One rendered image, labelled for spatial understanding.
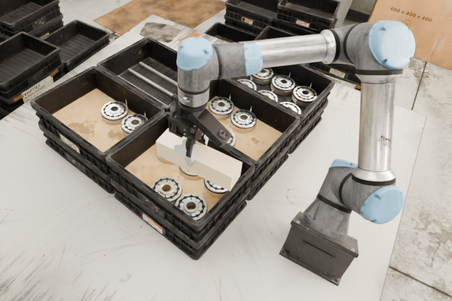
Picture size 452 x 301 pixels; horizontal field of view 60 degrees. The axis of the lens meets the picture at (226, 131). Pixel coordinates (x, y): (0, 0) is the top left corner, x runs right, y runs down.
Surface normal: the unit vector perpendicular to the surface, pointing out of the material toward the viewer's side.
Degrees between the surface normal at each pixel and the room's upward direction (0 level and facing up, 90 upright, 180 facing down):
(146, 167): 0
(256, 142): 0
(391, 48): 49
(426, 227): 0
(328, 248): 90
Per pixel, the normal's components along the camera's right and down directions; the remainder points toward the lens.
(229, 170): 0.08, -0.69
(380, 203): 0.31, 0.33
